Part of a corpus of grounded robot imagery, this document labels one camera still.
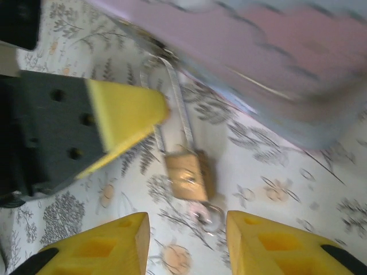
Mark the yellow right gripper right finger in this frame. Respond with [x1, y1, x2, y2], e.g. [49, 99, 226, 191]
[225, 210, 361, 275]

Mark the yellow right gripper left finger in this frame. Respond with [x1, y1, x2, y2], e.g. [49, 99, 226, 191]
[10, 211, 151, 275]

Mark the brass padlock with long shackle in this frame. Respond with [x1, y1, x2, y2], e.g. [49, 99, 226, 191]
[139, 56, 218, 202]

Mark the floral print tablecloth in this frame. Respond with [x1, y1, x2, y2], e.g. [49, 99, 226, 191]
[0, 0, 367, 275]

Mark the metal hasp latch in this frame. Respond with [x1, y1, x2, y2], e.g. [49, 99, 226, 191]
[116, 18, 179, 66]

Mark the pink box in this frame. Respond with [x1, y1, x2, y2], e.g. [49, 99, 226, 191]
[85, 0, 367, 150]

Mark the black and white camera box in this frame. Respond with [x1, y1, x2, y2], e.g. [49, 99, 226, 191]
[0, 0, 42, 77]

